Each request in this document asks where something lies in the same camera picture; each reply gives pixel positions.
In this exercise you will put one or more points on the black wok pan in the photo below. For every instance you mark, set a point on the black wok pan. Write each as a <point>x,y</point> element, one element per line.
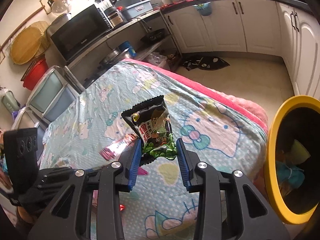
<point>153,36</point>

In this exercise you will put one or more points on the teal cloth trash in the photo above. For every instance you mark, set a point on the teal cloth trash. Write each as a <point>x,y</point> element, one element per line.
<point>288,177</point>

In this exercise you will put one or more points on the blue plastic storage box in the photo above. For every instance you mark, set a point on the blue plastic storage box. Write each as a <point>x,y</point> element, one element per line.
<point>137,9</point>

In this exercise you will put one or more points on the Hello Kitty patterned tablecloth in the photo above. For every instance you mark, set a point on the Hello Kitty patterned tablecloth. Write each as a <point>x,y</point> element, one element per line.
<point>226,132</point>

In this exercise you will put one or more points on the black green pea snack bag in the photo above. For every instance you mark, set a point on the black green pea snack bag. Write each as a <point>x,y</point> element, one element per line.
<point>150,120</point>

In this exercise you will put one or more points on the yellow rimmed black trash bin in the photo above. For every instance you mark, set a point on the yellow rimmed black trash bin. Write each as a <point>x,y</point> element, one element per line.
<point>296,119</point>

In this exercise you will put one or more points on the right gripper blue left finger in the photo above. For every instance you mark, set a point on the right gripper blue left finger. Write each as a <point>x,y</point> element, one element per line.
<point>132,165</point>

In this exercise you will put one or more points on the black patterned floor mat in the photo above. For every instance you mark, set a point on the black patterned floor mat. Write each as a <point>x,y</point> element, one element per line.
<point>204,63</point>

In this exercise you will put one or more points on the red plastic basin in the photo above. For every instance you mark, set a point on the red plastic basin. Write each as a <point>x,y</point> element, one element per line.
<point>34,72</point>

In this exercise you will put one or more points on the blue drawer storage cabinet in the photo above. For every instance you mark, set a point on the blue drawer storage cabinet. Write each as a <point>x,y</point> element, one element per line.
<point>53,93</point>

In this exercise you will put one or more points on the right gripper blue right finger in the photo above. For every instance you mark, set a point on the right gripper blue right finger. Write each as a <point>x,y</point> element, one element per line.
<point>184,162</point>

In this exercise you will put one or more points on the black microwave oven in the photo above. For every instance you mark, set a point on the black microwave oven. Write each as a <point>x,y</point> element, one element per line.
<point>79,32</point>

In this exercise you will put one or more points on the light green sponge cloth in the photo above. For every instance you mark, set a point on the light green sponge cloth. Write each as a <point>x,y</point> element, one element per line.
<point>298,153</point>

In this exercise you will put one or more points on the teal hanging sink basket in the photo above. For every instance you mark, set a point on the teal hanging sink basket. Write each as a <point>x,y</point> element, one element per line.
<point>205,9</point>

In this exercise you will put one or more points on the steel cooking pot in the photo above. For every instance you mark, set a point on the steel cooking pot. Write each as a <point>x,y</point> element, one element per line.
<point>114,57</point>

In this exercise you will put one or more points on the pink purple snack wrapper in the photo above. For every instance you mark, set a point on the pink purple snack wrapper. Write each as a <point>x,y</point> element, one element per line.
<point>113,151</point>

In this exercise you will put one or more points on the round bamboo tray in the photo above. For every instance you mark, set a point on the round bamboo tray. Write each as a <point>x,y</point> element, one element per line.
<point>25,45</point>

